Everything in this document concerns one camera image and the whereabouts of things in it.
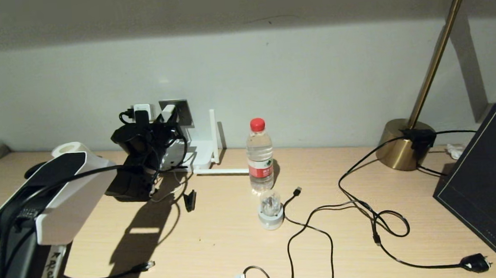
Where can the white router with antennas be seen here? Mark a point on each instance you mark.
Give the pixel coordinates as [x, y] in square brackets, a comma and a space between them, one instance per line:
[201, 153]

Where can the small black clip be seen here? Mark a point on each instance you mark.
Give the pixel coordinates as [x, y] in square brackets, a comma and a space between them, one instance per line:
[190, 201]

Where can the small glass dome night light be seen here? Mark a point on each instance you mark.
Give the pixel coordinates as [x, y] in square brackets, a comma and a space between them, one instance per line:
[271, 219]

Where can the grey wall socket plate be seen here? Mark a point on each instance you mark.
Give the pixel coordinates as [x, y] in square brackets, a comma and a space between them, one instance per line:
[185, 113]

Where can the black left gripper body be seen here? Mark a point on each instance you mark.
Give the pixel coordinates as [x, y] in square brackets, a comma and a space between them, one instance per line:
[163, 142]

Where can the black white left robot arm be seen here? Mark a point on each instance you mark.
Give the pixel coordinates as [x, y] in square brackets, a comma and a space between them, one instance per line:
[69, 204]

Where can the white toilet paper roll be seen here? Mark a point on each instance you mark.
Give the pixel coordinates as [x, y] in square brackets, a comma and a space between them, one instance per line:
[69, 148]

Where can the white power adapter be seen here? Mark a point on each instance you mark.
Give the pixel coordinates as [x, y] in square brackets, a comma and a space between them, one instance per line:
[168, 113]

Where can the black lamp switch box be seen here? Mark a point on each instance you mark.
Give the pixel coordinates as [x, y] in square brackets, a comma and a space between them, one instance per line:
[420, 137]

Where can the brass desk lamp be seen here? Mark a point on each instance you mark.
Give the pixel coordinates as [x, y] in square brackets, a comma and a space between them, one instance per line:
[399, 150]

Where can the crumpled white tissue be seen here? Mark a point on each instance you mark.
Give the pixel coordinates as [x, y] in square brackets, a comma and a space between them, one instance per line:
[455, 150]

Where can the clear water bottle red cap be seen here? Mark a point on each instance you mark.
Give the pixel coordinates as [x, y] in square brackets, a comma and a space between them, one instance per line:
[260, 155]

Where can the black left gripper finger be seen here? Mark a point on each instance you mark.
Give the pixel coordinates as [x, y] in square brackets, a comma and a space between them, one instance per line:
[165, 129]
[182, 132]

